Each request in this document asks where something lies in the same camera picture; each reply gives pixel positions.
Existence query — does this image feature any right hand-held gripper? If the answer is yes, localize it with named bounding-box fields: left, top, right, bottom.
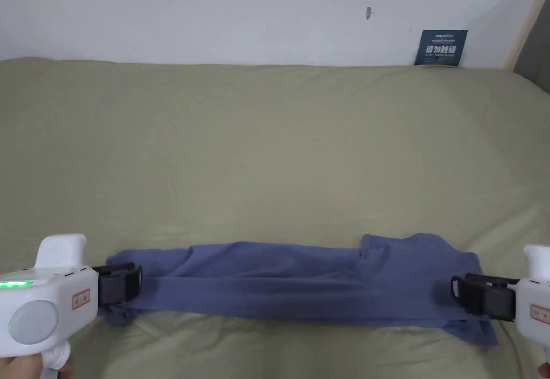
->
left=450, top=244, right=550, bottom=365

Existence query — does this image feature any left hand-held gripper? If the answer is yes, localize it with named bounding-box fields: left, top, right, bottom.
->
left=0, top=233, right=143, bottom=379

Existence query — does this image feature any blue shirt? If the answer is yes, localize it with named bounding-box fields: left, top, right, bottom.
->
left=105, top=233, right=500, bottom=348

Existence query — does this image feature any person's left hand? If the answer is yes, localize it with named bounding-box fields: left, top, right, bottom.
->
left=0, top=353, right=45, bottom=379

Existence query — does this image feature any bed with pale green sheet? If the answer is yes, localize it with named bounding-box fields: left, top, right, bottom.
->
left=0, top=56, right=550, bottom=379

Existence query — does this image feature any dark blue sign card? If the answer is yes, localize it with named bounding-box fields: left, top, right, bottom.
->
left=414, top=29, right=469, bottom=68

